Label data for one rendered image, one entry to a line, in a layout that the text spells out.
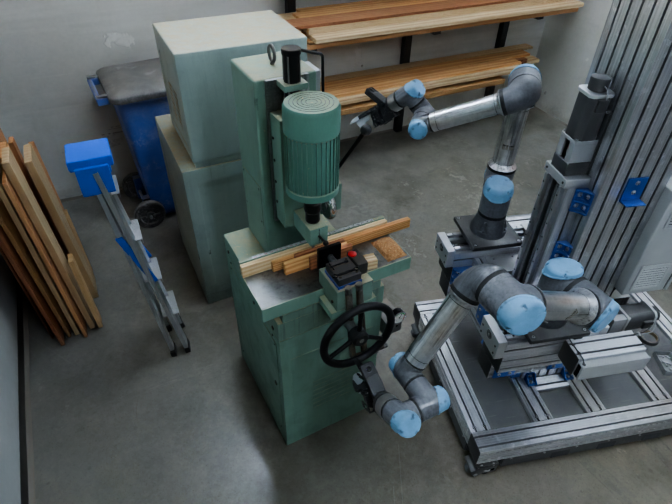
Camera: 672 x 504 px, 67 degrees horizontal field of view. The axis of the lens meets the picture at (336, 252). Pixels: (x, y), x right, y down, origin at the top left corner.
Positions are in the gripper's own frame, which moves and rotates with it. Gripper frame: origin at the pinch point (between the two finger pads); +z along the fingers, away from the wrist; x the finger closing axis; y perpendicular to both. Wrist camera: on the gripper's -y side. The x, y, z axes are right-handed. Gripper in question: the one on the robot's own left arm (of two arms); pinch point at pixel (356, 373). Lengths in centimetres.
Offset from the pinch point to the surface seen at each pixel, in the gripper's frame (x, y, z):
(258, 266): -17, -41, 24
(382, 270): 24.0, -26.9, 13.2
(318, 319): -3.0, -16.3, 18.0
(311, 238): 1.4, -46.5, 14.7
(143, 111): -29, -112, 176
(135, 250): -56, -51, 81
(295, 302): -11.0, -27.9, 11.3
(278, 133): -1, -83, 11
